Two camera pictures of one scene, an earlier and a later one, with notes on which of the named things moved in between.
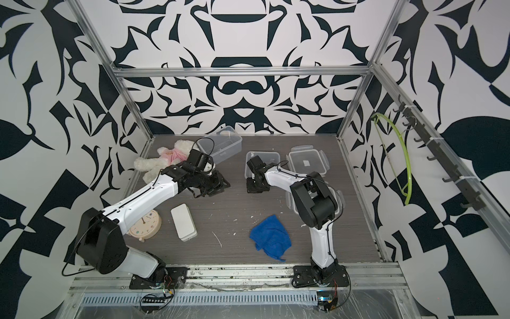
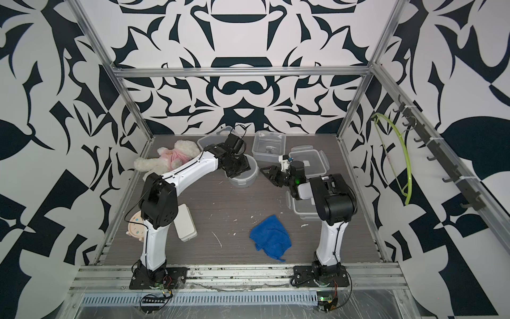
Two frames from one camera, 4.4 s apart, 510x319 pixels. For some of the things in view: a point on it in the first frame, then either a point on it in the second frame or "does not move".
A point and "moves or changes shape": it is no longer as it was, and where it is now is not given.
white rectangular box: (184, 224) does not move
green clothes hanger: (387, 157) does not move
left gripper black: (220, 185) -> (245, 167)
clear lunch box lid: (305, 159) does not move
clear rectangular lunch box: (267, 157) moves or changes shape
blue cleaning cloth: (271, 236) does not move
